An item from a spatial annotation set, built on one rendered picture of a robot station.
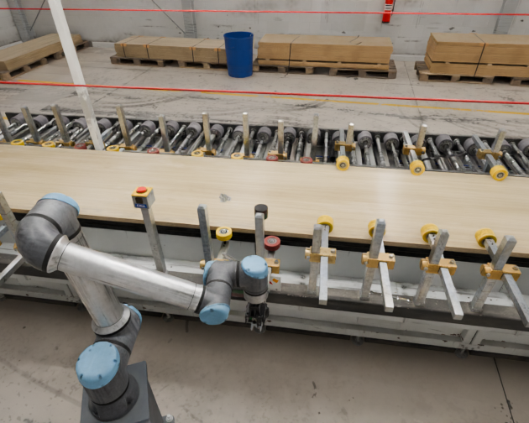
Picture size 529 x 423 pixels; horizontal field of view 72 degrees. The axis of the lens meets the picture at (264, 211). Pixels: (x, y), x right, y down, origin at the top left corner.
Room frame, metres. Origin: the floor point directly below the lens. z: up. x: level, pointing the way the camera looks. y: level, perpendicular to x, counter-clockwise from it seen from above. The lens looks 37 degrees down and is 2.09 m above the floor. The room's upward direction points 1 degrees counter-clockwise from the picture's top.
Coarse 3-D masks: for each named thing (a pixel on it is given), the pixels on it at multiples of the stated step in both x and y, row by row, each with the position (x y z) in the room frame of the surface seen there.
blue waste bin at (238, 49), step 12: (228, 36) 7.34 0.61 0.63; (240, 36) 7.42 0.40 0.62; (252, 36) 7.05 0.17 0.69; (228, 48) 6.98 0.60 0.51; (240, 48) 6.91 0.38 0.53; (252, 48) 7.08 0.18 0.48; (228, 60) 7.02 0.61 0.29; (240, 60) 6.92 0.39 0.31; (252, 60) 7.11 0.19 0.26; (228, 72) 7.07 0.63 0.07; (240, 72) 6.93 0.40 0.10; (252, 72) 7.14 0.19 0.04
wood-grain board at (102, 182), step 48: (0, 144) 2.44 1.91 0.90; (48, 192) 1.80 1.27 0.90; (96, 192) 1.79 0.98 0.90; (192, 192) 1.78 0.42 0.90; (240, 192) 1.77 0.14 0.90; (288, 192) 1.76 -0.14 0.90; (336, 192) 1.76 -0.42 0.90; (384, 192) 1.75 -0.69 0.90; (432, 192) 1.74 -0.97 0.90; (480, 192) 1.74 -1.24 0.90; (528, 192) 1.73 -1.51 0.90; (336, 240) 1.37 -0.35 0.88; (384, 240) 1.34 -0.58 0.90; (528, 240) 1.32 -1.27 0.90
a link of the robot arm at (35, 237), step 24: (24, 240) 0.77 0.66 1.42; (48, 240) 0.77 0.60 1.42; (48, 264) 0.73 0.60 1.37; (72, 264) 0.74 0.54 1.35; (96, 264) 0.75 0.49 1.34; (120, 264) 0.77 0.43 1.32; (120, 288) 0.74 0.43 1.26; (144, 288) 0.74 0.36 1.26; (168, 288) 0.75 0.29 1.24; (192, 288) 0.77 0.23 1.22; (216, 288) 0.80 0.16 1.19; (216, 312) 0.71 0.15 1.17
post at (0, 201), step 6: (0, 192) 1.44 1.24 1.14; (0, 198) 1.43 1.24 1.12; (0, 204) 1.41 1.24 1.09; (6, 204) 1.44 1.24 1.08; (0, 210) 1.42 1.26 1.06; (6, 210) 1.42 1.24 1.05; (6, 216) 1.41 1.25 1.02; (12, 216) 1.44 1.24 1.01; (6, 222) 1.42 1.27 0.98; (12, 222) 1.42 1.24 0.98; (12, 228) 1.42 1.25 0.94; (12, 234) 1.42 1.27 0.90
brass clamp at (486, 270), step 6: (486, 264) 1.10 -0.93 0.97; (510, 264) 1.09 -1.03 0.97; (480, 270) 1.10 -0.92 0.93; (486, 270) 1.07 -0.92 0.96; (492, 270) 1.06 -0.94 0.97; (498, 270) 1.06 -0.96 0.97; (504, 270) 1.06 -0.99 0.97; (510, 270) 1.06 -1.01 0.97; (516, 270) 1.06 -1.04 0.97; (486, 276) 1.07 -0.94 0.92; (492, 276) 1.06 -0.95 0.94; (498, 276) 1.05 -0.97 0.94; (516, 276) 1.04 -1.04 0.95
